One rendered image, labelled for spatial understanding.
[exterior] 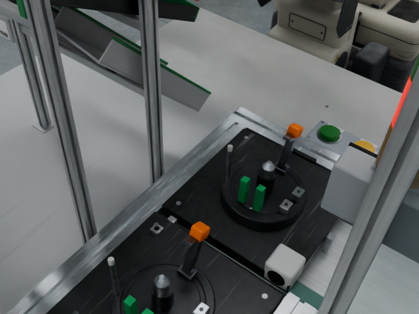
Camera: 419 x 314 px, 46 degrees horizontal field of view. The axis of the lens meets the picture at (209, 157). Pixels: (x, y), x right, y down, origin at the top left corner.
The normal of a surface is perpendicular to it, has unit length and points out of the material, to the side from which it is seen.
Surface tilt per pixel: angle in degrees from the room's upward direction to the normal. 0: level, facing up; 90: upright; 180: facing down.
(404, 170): 90
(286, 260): 0
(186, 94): 90
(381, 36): 90
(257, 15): 0
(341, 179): 90
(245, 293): 0
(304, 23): 98
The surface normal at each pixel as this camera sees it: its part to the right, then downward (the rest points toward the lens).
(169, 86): 0.69, 0.54
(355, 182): -0.59, 0.55
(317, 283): 0.04, -0.70
